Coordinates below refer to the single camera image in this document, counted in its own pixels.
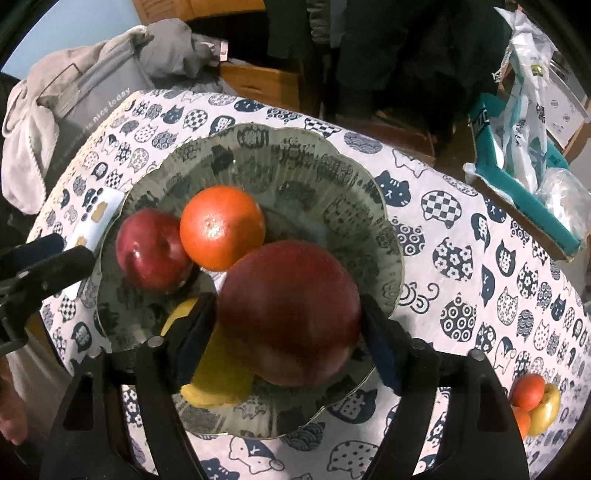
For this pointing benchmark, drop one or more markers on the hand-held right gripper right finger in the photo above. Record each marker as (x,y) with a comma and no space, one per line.
(381,350)

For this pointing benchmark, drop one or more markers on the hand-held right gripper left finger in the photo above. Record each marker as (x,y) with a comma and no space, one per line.
(196,341)

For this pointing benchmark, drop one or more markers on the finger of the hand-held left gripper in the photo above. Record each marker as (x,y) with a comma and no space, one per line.
(60,267)
(46,243)

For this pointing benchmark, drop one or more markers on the red apple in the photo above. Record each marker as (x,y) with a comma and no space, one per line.
(152,251)
(288,314)

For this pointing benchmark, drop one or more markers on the large orange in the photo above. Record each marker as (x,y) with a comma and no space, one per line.
(221,228)

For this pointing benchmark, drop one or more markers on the small tangerine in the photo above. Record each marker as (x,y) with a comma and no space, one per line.
(521,422)
(528,392)

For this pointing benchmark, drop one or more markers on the scalloped glass plate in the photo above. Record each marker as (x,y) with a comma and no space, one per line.
(314,184)

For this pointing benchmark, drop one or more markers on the person's left hand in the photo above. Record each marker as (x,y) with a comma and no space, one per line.
(11,406)

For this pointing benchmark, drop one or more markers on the white sticker sheet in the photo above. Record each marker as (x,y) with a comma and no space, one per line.
(99,207)

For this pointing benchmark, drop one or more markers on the cat print tablecloth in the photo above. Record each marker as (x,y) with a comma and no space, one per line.
(461,286)

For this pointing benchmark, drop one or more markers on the grey fabric bag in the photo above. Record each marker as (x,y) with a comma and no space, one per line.
(92,110)

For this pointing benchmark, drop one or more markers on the teal plastic basket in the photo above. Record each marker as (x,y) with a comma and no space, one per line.
(489,147)

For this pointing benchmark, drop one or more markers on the dark grey crumpled jacket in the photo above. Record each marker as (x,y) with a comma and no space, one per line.
(175,50)

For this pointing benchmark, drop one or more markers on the clear plastic bag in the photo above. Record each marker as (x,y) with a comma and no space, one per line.
(568,198)

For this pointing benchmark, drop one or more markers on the wooden drawer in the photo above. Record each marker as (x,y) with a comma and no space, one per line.
(258,83)

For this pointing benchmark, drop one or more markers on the white rice bag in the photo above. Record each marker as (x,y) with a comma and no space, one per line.
(531,115)

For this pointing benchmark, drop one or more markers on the black hanging coat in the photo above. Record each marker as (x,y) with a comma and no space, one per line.
(415,60)

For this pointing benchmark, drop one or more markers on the white patterned box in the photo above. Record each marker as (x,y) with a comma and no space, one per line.
(563,110)

